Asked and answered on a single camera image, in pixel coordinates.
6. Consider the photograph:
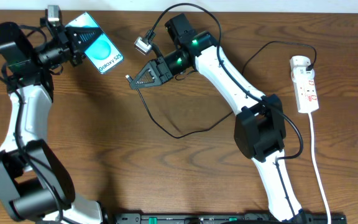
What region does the white charger adapter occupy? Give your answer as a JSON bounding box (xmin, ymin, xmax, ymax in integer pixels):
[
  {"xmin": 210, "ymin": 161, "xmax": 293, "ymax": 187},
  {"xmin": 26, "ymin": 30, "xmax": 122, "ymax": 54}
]
[{"xmin": 290, "ymin": 55, "xmax": 315, "ymax": 83}]

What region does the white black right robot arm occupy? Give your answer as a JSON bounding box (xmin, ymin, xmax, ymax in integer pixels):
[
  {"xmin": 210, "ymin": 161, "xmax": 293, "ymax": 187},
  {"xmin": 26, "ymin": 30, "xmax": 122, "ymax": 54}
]
[{"xmin": 127, "ymin": 14, "xmax": 303, "ymax": 223}]

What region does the white power strip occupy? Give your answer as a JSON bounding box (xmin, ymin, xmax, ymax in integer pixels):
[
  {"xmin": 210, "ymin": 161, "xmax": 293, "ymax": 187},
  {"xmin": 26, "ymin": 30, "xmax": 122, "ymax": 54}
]
[{"xmin": 293, "ymin": 79, "xmax": 319, "ymax": 114}]

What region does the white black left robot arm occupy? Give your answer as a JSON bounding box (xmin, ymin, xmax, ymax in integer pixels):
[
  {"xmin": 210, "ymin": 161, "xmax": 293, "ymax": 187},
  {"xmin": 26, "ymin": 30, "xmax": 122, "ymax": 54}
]
[{"xmin": 0, "ymin": 17, "xmax": 109, "ymax": 223}]

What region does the black charger cable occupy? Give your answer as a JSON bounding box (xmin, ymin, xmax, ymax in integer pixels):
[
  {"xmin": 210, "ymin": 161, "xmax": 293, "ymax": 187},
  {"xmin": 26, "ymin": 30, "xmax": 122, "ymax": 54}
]
[{"xmin": 125, "ymin": 40, "xmax": 318, "ymax": 140}]

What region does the white power strip cord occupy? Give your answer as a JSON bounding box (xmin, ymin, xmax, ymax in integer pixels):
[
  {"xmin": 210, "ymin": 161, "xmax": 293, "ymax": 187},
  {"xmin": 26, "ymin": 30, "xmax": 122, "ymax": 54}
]
[{"xmin": 307, "ymin": 112, "xmax": 332, "ymax": 224}]

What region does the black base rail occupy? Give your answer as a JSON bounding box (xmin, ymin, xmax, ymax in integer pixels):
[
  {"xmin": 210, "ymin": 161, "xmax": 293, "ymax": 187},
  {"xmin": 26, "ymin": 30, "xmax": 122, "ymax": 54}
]
[{"xmin": 113, "ymin": 212, "xmax": 347, "ymax": 224}]

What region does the blue screen smartphone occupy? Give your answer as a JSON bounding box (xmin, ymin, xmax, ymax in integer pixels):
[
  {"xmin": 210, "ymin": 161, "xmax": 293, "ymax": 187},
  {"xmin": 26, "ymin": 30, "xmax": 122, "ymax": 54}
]
[{"xmin": 66, "ymin": 12, "xmax": 124, "ymax": 74}]

